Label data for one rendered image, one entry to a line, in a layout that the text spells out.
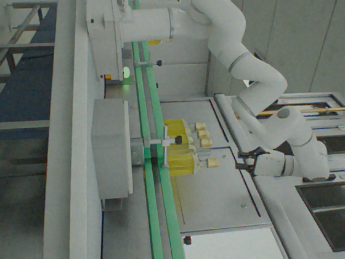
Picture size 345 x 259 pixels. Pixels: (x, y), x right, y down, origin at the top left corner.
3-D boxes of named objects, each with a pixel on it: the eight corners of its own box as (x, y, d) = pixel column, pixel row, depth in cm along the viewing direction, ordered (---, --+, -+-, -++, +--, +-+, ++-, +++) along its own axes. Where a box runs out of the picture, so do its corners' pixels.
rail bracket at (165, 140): (144, 170, 112) (180, 167, 114) (143, 129, 102) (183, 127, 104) (143, 164, 114) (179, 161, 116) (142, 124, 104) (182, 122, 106)
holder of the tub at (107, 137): (101, 212, 94) (129, 210, 95) (90, 135, 78) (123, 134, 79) (103, 171, 108) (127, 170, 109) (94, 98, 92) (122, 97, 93)
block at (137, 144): (123, 168, 110) (144, 166, 111) (121, 145, 104) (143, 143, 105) (123, 160, 113) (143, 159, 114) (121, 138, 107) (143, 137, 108)
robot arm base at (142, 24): (117, 15, 89) (173, 12, 92) (113, -13, 96) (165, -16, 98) (121, 56, 103) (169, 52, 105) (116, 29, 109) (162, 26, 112)
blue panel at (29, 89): (-11, 179, 117) (108, 171, 123) (-27, 140, 107) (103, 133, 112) (55, 29, 244) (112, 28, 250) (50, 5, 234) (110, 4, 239)
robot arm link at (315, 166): (284, 126, 110) (306, 154, 123) (287, 160, 103) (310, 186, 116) (310, 119, 105) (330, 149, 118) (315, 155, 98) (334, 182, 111)
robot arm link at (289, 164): (285, 169, 129) (278, 168, 129) (291, 152, 124) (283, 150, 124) (288, 182, 123) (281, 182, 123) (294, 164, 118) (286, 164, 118)
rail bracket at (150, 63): (133, 68, 154) (162, 67, 155) (132, 53, 149) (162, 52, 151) (133, 65, 157) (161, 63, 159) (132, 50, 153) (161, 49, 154)
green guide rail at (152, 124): (143, 142, 111) (166, 140, 112) (143, 139, 110) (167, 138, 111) (128, 1, 250) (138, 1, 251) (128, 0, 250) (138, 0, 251)
